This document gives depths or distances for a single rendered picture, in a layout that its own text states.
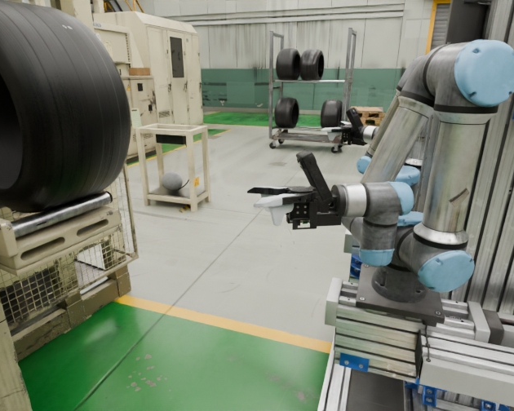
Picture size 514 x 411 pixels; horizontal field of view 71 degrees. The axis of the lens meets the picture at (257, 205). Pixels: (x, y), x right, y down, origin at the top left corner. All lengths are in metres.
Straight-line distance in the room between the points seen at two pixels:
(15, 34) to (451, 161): 1.03
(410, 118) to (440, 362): 0.61
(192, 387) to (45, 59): 1.38
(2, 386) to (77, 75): 0.95
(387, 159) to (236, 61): 12.06
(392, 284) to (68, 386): 1.48
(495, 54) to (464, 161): 0.20
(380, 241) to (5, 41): 0.98
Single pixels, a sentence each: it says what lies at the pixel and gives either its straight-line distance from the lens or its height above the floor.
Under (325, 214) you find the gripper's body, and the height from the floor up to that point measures 1.02.
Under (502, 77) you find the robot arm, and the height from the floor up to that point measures 1.30.
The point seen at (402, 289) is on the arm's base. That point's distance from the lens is 1.08.
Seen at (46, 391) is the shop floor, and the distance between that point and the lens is 1.99.
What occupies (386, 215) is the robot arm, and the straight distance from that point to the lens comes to 0.82.
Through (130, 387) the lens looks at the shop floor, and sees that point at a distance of 1.87.
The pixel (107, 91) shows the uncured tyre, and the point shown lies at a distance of 1.13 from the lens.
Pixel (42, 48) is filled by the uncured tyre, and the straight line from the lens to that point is 1.09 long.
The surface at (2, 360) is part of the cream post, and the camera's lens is 1.40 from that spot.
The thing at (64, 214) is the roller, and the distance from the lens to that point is 1.24.
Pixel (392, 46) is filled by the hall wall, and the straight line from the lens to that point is 11.93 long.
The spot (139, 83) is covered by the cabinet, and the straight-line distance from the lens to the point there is 6.01.
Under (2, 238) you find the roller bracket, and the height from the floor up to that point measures 0.91.
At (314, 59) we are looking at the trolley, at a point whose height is 1.50.
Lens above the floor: 1.31
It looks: 20 degrees down
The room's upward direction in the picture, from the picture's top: straight up
